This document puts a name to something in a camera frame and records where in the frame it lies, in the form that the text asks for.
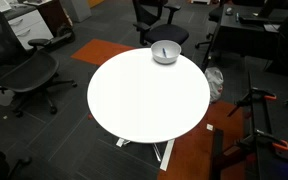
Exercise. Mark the black desk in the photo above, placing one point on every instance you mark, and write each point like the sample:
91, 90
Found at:
266, 41

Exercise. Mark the black scooter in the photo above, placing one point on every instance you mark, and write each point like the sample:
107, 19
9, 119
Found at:
64, 34

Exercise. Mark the white table base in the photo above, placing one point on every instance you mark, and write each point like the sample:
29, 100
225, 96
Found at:
164, 158

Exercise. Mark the lower orange-handled clamp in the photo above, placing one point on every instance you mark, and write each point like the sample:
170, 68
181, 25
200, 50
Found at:
248, 142

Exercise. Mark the black mounting plate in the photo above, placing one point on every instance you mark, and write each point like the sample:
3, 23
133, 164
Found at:
271, 116

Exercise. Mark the black cushioned office chair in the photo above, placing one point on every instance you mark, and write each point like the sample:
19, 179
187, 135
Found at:
148, 13

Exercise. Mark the black mesh office chair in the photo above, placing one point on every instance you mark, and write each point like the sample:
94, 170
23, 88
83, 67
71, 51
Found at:
27, 72

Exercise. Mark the orange-handled clamp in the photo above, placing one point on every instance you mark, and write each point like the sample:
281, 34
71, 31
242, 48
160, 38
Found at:
247, 98
248, 142

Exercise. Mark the white bowl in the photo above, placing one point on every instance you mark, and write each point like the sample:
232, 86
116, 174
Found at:
173, 50

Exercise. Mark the white plastic bag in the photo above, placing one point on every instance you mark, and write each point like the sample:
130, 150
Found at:
215, 81

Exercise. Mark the upper orange-handled clamp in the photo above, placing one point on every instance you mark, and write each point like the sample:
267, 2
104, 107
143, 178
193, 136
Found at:
247, 98

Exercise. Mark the white drawer cabinet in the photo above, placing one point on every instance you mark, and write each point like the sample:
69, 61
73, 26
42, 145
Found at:
27, 24

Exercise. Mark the black keyboard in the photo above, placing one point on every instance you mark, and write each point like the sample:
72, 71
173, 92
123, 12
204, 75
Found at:
258, 20

